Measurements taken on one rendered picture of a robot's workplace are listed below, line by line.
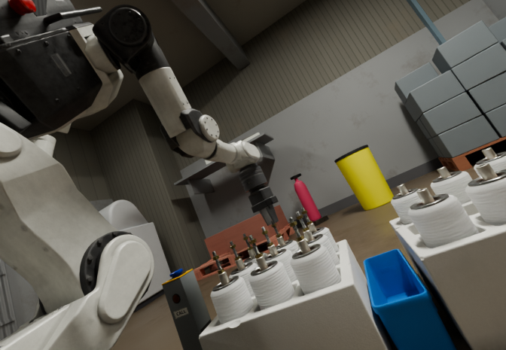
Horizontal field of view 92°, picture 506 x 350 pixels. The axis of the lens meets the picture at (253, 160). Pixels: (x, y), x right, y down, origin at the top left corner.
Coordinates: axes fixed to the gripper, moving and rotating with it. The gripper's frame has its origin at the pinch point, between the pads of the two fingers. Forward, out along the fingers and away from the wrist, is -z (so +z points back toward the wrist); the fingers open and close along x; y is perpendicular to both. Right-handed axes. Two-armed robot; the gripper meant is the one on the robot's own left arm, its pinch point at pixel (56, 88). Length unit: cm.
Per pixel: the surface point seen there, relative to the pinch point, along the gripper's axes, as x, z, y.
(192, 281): 39, 90, -11
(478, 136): 285, 51, 1
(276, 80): 232, -175, -74
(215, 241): 117, -20, -224
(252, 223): 137, 6, -148
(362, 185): 216, 34, -69
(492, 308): 78, 125, 34
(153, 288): 39, 2, -261
